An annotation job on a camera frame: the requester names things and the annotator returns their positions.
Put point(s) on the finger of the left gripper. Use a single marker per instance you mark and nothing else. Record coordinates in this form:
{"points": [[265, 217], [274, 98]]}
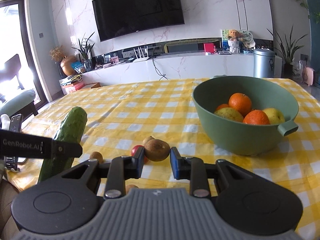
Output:
{"points": [[15, 144]]}

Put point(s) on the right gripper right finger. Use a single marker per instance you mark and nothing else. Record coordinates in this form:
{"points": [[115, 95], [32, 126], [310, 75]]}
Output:
{"points": [[196, 172]]}

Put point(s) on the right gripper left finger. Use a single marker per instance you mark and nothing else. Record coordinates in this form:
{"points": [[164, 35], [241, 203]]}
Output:
{"points": [[116, 172]]}

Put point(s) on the brown longan fruit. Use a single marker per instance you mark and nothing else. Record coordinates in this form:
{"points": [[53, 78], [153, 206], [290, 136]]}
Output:
{"points": [[156, 150]]}

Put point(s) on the green colander bowl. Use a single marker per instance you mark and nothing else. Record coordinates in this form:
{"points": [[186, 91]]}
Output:
{"points": [[237, 137]]}

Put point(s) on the green cucumber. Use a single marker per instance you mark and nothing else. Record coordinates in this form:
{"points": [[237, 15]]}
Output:
{"points": [[71, 130]]}

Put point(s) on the yellow-green pear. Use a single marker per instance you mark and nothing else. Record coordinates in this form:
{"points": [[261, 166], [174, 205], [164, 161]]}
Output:
{"points": [[230, 114]]}

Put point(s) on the orange mandarin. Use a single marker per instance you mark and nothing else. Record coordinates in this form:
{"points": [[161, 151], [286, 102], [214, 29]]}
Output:
{"points": [[256, 117], [224, 105]]}

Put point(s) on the orange with dark spot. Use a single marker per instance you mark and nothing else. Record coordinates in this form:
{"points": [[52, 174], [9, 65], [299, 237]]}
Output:
{"points": [[240, 102]]}

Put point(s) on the orange mandarin front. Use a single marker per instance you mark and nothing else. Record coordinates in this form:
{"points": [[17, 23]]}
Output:
{"points": [[256, 117]]}

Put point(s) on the large yellow-red mango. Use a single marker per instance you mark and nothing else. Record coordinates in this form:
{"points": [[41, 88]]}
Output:
{"points": [[274, 115]]}

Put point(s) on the orange-brown longan bottom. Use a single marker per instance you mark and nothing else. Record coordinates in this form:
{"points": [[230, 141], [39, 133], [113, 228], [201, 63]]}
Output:
{"points": [[129, 187]]}

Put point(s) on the brown longan near gripper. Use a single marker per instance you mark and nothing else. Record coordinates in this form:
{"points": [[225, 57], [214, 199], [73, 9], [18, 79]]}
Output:
{"points": [[97, 155]]}

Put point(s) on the small brown longan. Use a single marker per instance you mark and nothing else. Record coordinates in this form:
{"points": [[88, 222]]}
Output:
{"points": [[147, 139]]}

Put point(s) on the green cushioned chair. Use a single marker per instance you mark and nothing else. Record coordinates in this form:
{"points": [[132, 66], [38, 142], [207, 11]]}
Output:
{"points": [[23, 104]]}

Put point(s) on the yellow checkered tablecloth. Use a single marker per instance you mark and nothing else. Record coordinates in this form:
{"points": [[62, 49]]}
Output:
{"points": [[122, 116]]}

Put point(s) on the stack of books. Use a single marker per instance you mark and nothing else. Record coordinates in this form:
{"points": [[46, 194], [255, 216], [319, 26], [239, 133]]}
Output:
{"points": [[75, 82]]}

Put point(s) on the orange gourd vase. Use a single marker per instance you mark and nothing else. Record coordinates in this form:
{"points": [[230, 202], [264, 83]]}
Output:
{"points": [[66, 65]]}

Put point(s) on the white marble tv cabinet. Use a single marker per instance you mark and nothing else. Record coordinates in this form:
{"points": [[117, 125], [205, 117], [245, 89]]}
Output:
{"points": [[173, 66]]}

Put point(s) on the white wifi router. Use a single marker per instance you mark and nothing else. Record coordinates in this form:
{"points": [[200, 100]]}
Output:
{"points": [[141, 55]]}

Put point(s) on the small potted grass plant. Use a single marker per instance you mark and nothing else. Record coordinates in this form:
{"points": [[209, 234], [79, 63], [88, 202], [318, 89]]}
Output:
{"points": [[85, 51]]}

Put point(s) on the red box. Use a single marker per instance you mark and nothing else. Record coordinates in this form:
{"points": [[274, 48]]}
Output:
{"points": [[209, 48]]}

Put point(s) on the black soundbar speaker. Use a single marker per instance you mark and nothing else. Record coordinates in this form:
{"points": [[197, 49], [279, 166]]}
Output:
{"points": [[190, 45]]}

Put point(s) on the silver pedal trash bin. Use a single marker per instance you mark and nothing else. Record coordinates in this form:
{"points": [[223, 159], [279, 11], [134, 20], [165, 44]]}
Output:
{"points": [[263, 63]]}

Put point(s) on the teddy bear toy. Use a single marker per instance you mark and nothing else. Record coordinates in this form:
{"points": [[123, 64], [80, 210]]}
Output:
{"points": [[234, 39]]}

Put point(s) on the tall potted green plant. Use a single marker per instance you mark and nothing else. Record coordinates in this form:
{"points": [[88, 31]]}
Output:
{"points": [[288, 48]]}

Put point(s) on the black wall television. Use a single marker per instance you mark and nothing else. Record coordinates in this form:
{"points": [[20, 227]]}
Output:
{"points": [[116, 18]]}

